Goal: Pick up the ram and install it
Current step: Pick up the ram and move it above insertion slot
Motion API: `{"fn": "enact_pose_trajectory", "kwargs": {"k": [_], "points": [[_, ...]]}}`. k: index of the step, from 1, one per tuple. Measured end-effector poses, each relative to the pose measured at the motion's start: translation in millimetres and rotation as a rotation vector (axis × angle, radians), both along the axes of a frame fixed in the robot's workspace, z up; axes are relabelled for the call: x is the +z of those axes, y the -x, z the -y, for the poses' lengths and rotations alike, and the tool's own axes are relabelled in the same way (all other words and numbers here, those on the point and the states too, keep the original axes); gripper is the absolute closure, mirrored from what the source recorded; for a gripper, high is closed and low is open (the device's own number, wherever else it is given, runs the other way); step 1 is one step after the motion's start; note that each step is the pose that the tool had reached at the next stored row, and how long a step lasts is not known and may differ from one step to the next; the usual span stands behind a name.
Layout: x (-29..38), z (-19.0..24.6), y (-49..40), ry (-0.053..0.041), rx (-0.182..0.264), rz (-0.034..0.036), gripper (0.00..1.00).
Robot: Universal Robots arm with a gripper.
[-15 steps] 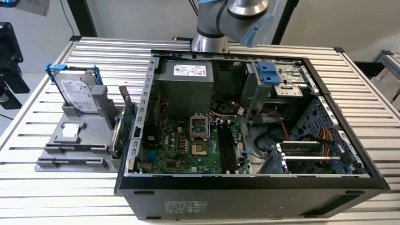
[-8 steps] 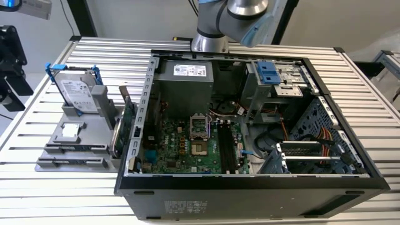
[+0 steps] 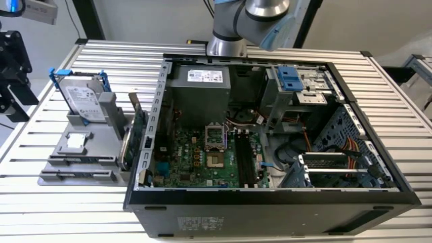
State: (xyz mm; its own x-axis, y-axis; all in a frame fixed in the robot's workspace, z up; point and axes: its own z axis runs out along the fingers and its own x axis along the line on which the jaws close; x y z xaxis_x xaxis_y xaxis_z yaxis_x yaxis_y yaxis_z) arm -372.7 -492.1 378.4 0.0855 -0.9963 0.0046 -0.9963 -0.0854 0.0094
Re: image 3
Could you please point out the silver disk bay cage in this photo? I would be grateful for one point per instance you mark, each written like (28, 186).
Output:
(324, 160)

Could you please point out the green motherboard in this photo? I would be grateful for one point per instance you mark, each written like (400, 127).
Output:
(219, 177)

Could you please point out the black RAM slot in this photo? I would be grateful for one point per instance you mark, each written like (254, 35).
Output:
(242, 159)
(251, 159)

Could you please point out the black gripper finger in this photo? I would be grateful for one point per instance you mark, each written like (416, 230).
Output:
(10, 108)
(19, 53)

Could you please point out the CPU socket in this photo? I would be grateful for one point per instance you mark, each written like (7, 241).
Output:
(216, 160)

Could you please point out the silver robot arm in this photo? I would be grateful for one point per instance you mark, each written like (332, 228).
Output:
(230, 22)

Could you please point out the yellow black plug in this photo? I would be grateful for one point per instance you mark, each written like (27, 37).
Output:
(191, 41)

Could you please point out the black slanted frame post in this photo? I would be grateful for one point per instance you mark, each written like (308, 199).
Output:
(308, 22)

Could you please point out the socket locking lever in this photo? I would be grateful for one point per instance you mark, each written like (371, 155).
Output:
(224, 141)

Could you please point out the black PC case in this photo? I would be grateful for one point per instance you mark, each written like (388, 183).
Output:
(236, 217)

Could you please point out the grey parts rack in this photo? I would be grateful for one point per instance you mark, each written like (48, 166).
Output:
(102, 144)

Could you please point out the black upright post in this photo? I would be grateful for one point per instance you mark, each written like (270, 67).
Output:
(90, 20)

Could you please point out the grey power supply unit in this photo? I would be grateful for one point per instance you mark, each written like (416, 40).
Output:
(199, 106)

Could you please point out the grey metal frame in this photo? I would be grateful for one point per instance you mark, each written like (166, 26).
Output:
(419, 76)

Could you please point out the blue drive bay latch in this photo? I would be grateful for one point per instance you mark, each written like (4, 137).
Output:
(288, 78)

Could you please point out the green graphics card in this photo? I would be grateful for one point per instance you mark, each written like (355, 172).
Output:
(136, 126)

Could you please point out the hard disk in blue carrier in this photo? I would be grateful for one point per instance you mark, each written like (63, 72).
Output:
(80, 96)

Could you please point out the silver optical drive bay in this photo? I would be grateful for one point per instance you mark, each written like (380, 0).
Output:
(308, 100)

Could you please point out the silver CPU chip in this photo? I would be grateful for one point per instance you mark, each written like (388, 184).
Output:
(76, 141)

